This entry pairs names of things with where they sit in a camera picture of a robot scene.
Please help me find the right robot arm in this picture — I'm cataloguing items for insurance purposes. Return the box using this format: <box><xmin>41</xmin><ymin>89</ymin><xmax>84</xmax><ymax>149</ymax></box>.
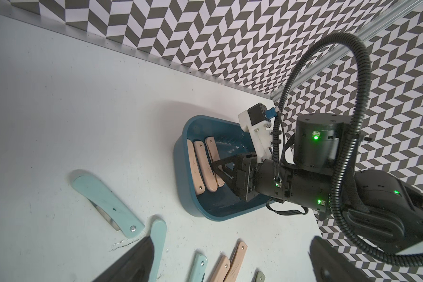
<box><xmin>211</xmin><ymin>32</ymin><xmax>423</xmax><ymax>267</ymax></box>

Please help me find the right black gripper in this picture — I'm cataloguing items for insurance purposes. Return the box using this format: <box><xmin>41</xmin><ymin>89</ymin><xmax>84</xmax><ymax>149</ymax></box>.
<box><xmin>212</xmin><ymin>153</ymin><xmax>268</xmax><ymax>202</ymax></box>

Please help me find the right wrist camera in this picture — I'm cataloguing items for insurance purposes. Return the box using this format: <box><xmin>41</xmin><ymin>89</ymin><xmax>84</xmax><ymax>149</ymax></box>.
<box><xmin>238</xmin><ymin>103</ymin><xmax>277</xmax><ymax>163</ymax></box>

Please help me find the mint knife top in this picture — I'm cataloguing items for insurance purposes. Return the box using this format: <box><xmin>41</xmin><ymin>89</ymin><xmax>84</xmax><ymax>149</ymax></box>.
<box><xmin>71</xmin><ymin>173</ymin><xmax>145</xmax><ymax>239</ymax></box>

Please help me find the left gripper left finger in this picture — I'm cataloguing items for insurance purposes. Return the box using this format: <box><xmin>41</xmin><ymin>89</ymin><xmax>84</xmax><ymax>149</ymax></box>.
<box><xmin>94</xmin><ymin>236</ymin><xmax>155</xmax><ymax>282</ymax></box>

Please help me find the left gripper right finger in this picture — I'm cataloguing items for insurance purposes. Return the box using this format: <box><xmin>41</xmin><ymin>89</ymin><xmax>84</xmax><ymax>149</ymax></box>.
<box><xmin>309</xmin><ymin>236</ymin><xmax>371</xmax><ymax>282</ymax></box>

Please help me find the mint knife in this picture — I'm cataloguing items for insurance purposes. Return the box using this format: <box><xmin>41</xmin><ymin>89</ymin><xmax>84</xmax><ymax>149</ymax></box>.
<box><xmin>187</xmin><ymin>253</ymin><xmax>208</xmax><ymax>282</ymax></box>
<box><xmin>71</xmin><ymin>173</ymin><xmax>145</xmax><ymax>239</ymax></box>

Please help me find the olive knife right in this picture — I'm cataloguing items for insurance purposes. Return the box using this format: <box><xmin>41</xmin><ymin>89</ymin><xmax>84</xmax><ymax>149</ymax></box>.
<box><xmin>253</xmin><ymin>271</ymin><xmax>266</xmax><ymax>282</ymax></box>

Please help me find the mint knife angled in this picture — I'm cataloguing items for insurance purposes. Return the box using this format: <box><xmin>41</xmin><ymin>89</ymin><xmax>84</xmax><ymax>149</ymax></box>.
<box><xmin>149</xmin><ymin>219</ymin><xmax>167</xmax><ymax>282</ymax></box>

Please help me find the mint knife centre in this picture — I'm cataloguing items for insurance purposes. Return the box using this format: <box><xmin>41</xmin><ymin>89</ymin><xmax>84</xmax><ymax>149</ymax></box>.
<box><xmin>187</xmin><ymin>253</ymin><xmax>208</xmax><ymax>282</ymax></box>

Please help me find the dark teal storage box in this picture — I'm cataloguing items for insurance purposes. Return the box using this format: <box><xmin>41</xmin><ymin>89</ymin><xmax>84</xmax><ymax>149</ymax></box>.
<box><xmin>173</xmin><ymin>115</ymin><xmax>269</xmax><ymax>222</ymax></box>

